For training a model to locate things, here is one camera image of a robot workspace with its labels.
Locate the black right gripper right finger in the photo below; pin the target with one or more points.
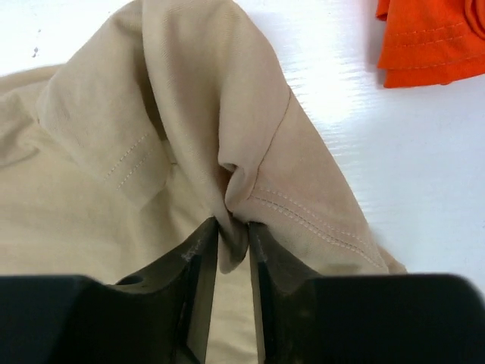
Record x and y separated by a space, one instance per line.
284 300

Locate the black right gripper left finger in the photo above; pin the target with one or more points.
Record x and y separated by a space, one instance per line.
174 294

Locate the beige t shirt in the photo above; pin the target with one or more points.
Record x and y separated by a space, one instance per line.
173 112

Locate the orange t shirt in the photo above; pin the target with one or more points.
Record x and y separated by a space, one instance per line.
428 43

